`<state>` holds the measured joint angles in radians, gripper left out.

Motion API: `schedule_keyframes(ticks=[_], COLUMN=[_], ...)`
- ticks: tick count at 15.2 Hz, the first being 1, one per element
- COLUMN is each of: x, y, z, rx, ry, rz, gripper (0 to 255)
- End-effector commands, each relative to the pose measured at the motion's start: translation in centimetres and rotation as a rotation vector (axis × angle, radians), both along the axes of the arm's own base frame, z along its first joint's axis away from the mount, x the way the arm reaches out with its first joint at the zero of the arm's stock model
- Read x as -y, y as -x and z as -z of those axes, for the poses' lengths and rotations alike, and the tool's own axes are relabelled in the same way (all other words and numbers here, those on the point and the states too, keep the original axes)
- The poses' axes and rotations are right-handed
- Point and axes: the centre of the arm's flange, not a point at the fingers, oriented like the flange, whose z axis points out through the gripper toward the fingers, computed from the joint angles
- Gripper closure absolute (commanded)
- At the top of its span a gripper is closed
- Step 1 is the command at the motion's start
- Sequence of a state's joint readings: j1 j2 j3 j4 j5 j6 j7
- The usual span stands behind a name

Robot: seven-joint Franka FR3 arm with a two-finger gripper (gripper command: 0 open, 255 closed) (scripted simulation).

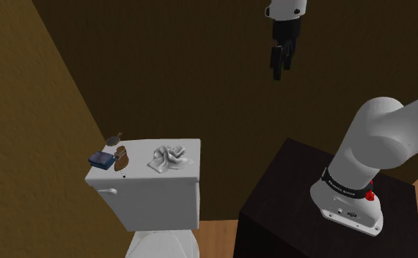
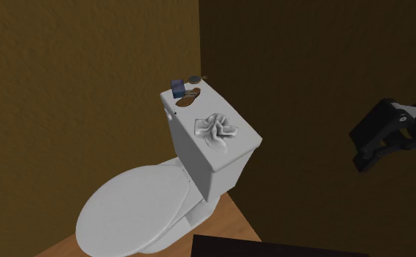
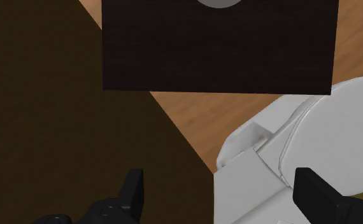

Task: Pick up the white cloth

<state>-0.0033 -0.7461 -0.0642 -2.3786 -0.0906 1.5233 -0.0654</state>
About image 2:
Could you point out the blue small box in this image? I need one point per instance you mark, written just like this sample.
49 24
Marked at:
177 88

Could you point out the white crumpled cloth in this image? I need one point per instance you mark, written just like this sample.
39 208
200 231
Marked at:
216 132

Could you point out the white toilet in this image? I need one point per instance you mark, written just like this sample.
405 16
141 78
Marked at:
133 206

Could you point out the brown flat oval object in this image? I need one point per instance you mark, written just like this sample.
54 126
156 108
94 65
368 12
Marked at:
186 101

